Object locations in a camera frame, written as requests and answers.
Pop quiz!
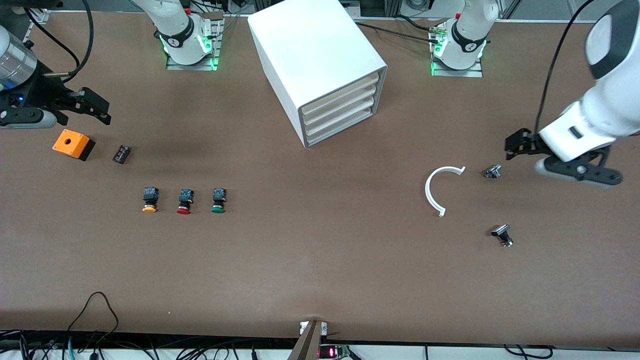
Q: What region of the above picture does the black looped cable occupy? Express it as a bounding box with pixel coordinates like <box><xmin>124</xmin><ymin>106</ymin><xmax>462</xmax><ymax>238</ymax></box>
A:
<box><xmin>65</xmin><ymin>291</ymin><xmax>121</xmax><ymax>360</ymax></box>

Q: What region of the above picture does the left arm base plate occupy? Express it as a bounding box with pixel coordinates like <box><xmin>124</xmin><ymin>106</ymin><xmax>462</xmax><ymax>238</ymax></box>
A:
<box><xmin>431</xmin><ymin>25</ymin><xmax>484</xmax><ymax>78</ymax></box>

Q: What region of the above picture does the aluminium frame corner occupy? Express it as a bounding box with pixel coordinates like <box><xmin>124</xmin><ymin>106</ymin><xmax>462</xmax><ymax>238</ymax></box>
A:
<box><xmin>17</xmin><ymin>0</ymin><xmax>51</xmax><ymax>25</ymax></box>

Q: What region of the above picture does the black cable on table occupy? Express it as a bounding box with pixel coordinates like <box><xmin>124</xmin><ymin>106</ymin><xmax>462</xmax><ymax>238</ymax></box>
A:
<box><xmin>355</xmin><ymin>22</ymin><xmax>441</xmax><ymax>46</ymax></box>

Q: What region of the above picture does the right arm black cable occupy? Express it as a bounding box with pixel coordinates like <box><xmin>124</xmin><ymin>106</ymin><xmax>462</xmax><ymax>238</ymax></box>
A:
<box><xmin>22</xmin><ymin>0</ymin><xmax>96</xmax><ymax>80</ymax></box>

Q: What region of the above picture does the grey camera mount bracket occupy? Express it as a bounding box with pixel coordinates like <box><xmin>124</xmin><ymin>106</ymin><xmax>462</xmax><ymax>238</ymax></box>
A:
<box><xmin>287</xmin><ymin>320</ymin><xmax>329</xmax><ymax>360</ymax></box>

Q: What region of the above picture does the orange button enclosure box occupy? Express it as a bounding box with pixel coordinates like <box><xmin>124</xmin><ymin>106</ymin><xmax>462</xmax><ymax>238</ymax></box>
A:
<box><xmin>52</xmin><ymin>129</ymin><xmax>96</xmax><ymax>162</ymax></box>

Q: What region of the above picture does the device with red display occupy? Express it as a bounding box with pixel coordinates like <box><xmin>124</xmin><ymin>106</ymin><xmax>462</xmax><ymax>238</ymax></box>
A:
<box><xmin>318</xmin><ymin>344</ymin><xmax>352</xmax><ymax>360</ymax></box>

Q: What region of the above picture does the white curved plastic arc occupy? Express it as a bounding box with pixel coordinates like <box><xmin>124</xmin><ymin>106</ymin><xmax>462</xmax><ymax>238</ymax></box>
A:
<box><xmin>425</xmin><ymin>165</ymin><xmax>467</xmax><ymax>218</ymax></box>

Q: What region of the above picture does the red push button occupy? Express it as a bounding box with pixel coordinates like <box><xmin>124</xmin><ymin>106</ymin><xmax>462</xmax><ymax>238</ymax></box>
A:
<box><xmin>176</xmin><ymin>188</ymin><xmax>195</xmax><ymax>215</ymax></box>

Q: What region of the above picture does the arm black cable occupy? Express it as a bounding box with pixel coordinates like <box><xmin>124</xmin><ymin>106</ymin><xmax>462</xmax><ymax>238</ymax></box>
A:
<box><xmin>534</xmin><ymin>0</ymin><xmax>596</xmax><ymax>136</ymax></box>
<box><xmin>22</xmin><ymin>0</ymin><xmax>96</xmax><ymax>80</ymax></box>

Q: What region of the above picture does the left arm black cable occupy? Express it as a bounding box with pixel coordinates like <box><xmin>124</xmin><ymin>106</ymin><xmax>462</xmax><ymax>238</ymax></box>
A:
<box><xmin>534</xmin><ymin>0</ymin><xmax>596</xmax><ymax>136</ymax></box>

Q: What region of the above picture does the yellow push button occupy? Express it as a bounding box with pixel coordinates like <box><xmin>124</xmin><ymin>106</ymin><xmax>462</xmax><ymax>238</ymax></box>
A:
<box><xmin>141</xmin><ymin>187</ymin><xmax>160</xmax><ymax>214</ymax></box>

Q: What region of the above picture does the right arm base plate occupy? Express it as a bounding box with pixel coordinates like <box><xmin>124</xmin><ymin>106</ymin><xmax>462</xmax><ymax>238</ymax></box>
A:
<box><xmin>166</xmin><ymin>12</ymin><xmax>223</xmax><ymax>71</ymax></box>

